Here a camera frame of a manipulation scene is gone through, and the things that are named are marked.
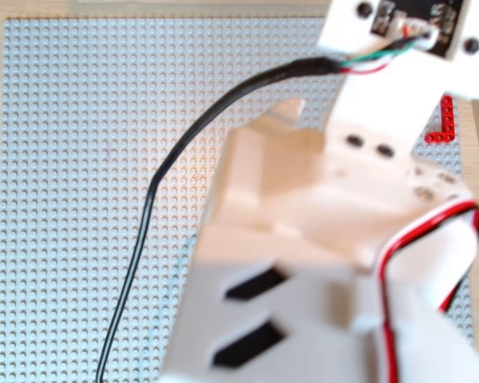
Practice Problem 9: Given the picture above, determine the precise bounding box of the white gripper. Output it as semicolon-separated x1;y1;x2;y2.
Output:
401;157;478;213

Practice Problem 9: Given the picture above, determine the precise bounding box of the red L-shaped Lego beam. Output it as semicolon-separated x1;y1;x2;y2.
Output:
425;95;457;144

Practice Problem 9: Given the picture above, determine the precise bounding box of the grey Lego baseplate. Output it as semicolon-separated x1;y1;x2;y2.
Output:
0;18;476;383

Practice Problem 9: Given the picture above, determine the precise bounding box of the red white black servo wire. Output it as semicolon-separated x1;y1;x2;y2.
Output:
378;201;479;383

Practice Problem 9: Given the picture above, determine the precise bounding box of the black camera cable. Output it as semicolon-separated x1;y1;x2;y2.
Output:
95;31;438;383

